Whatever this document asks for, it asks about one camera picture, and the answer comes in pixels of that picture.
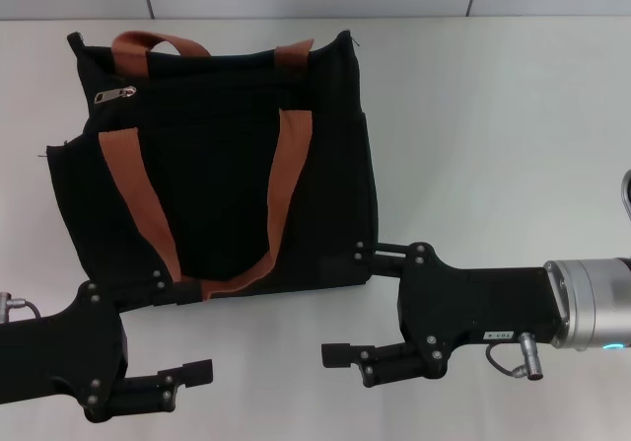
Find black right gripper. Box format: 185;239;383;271
319;241;566;389

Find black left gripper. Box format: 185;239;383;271
0;266;214;422

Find black food bag brown handles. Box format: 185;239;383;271
37;29;381;309

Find silver metal zipper pull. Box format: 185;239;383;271
93;84;139;106

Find grey right gripper cable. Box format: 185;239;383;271
485;331;543;381

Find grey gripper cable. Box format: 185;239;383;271
485;331;543;381
0;290;48;324

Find grey left gripper cable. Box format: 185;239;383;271
0;290;48;324

